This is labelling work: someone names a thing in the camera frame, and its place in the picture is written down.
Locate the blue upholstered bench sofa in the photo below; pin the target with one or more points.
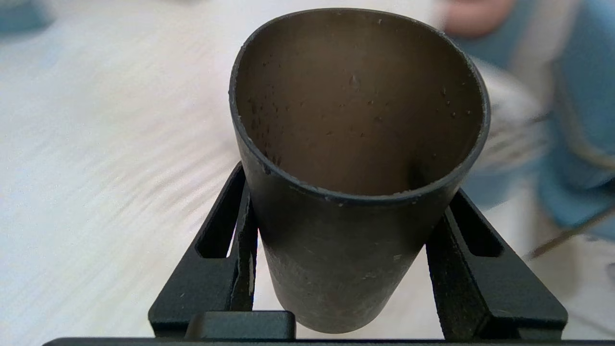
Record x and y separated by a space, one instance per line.
586 96

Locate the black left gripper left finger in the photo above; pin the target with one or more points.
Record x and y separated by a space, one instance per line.
211 288

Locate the pink bolster cushion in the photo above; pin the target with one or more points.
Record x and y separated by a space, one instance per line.
475 17

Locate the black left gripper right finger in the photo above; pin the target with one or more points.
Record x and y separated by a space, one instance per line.
504 298

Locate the black plastic cup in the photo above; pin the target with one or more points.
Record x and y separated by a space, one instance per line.
355 120

